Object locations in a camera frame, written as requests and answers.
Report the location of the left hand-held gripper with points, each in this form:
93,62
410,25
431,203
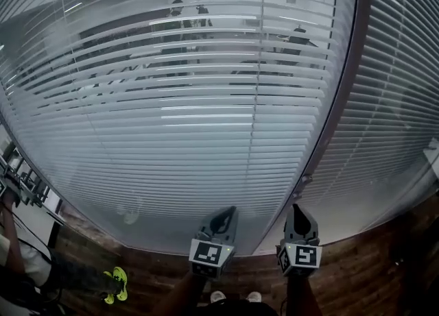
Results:
207,253

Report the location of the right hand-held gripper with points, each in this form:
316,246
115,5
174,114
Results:
303,256

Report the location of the round grey blind knob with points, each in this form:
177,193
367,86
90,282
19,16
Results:
296,195
306,179

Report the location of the person's left forearm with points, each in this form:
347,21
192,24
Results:
185,294

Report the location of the person's right forearm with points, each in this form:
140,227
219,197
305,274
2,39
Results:
302,297

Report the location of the person's white left shoe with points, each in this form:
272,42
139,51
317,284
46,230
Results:
217,297

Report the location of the person's white shoe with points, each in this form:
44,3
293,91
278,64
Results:
217,297
254,297

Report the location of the person's white right shoe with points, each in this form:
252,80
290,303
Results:
254,297

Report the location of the person's dark trousers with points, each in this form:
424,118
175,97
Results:
240,309

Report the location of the dark bulky floor object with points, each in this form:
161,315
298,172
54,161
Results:
418,239

